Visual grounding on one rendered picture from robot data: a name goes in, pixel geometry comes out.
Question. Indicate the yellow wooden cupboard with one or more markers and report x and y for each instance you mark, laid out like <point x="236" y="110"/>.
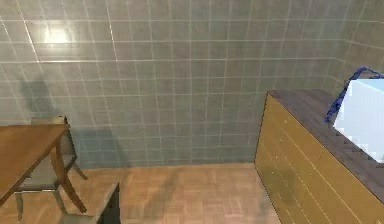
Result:
<point x="300" y="166"/>

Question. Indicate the grey chair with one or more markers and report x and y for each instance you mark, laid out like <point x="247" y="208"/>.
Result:
<point x="46" y="171"/>

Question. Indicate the pale blue box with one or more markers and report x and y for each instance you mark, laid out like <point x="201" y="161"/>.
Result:
<point x="363" y="116"/>

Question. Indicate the brown wooden table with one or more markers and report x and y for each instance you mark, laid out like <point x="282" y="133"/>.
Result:
<point x="23" y="146"/>

